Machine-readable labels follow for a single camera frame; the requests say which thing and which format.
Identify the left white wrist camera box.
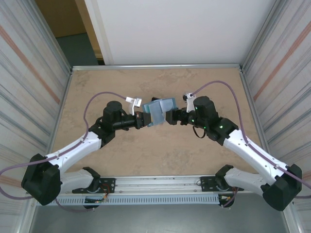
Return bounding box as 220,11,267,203
125,96,143,115

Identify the black wire loop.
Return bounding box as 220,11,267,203
193,125,207,139

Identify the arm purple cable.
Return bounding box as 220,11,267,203
191,81,311,209
0,91,133,214

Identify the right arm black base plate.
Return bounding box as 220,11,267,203
199,175,244,192

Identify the grey slotted cable duct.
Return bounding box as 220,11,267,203
50,195,221,206

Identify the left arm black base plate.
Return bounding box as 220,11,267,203
72,178,116,194

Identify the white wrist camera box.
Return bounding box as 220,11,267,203
182,92,196,114
125,96,143,115

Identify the blue card holder wallet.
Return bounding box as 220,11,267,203
142,97,177,127

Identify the aluminium table side rail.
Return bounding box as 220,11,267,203
45,69,74,161
239,67,276,170

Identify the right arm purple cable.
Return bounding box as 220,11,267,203
191,81,311,209

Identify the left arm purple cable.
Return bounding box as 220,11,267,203
0,91,133,214

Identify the long aluminium mounting rail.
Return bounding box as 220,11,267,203
58,175,265,194

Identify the green circuit board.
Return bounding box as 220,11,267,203
84,197,109,203

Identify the aluminium table edge rail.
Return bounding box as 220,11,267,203
71,63,243,71

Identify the aluminium upright post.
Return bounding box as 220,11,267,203
23,0,73,71
242,0,286,71

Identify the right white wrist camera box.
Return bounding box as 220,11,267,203
182,92,196,114

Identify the tan wooden door jamb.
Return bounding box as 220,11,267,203
74,0,104,66

